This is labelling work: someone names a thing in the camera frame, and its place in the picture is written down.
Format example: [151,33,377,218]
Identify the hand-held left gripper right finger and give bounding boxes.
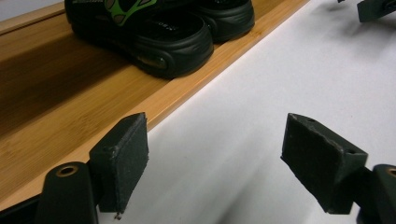
[280,112,370,216]

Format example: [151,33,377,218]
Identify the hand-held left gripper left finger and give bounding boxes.
[89,112,149,219]

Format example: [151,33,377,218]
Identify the three-tier wooden shoe rack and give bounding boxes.
[0,0,311,213]

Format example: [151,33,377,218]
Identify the black green sandal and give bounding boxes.
[186,0,256,44]
[64,0,216,79]

